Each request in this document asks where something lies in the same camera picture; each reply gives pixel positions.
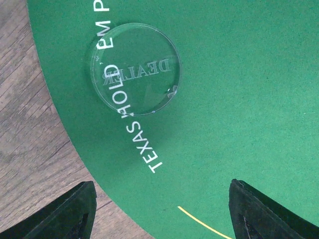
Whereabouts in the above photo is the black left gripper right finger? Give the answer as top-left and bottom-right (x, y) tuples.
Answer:
(229, 179), (319, 239)

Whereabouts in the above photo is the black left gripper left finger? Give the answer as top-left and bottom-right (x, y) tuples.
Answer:
(0, 181), (97, 239)

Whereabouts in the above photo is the clear acrylic dealer button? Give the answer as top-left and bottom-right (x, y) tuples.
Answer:
(90, 23), (181, 118)

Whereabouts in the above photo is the round green poker mat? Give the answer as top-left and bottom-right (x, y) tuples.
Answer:
(27, 0), (319, 239)

